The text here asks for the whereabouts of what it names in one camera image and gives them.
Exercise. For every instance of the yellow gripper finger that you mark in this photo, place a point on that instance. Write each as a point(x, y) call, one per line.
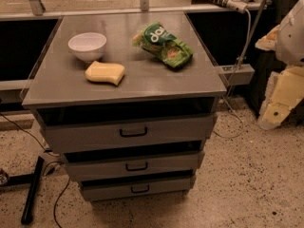
point(284, 91)
point(268, 41)

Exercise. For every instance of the grey top drawer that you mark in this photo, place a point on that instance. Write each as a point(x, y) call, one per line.
point(128, 133)

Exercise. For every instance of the grey drawer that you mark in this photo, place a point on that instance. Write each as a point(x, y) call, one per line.
point(134, 166)
point(128, 133)
point(140, 188)

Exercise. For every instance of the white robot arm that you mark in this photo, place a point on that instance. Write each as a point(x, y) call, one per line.
point(290, 38)

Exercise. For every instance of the grey drawer cabinet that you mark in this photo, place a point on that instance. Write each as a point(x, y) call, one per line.
point(60, 94)

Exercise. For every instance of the grey bottom drawer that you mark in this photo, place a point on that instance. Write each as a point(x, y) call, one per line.
point(140, 188)

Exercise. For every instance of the grey middle drawer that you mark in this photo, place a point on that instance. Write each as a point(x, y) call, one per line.
point(134, 166)

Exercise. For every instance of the green chip bag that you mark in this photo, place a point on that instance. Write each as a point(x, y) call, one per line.
point(165, 46)

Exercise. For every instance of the yellow sponge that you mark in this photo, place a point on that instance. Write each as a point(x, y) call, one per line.
point(105, 73)

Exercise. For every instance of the white bowl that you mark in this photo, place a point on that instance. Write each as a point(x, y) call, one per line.
point(88, 47)

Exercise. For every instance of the black floor stand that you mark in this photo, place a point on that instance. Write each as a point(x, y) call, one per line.
point(32, 179)

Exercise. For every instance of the metal frame rail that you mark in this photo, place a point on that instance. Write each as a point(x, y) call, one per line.
point(95, 12)

